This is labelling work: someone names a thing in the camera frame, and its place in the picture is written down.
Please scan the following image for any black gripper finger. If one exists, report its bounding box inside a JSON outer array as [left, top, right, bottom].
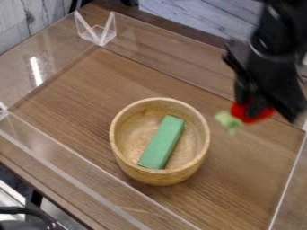
[[274, 87, 307, 122], [234, 80, 267, 118]]

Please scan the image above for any clear acrylic wall panel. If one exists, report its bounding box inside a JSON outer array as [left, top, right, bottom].
[[0, 111, 195, 230]]

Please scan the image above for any red plush strawberry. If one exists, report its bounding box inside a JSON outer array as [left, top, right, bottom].
[[214, 101, 278, 136]]

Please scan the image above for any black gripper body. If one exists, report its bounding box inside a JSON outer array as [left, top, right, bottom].
[[223, 0, 307, 105]]

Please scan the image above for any wooden bowl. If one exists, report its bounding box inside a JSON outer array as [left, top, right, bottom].
[[110, 97, 210, 186]]

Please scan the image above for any black cable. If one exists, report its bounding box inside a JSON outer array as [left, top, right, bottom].
[[0, 206, 58, 230]]

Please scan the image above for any green rectangular block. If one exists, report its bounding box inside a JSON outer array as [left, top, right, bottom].
[[138, 115, 184, 170]]

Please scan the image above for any black table frame bracket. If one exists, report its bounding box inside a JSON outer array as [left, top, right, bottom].
[[24, 188, 70, 230]]

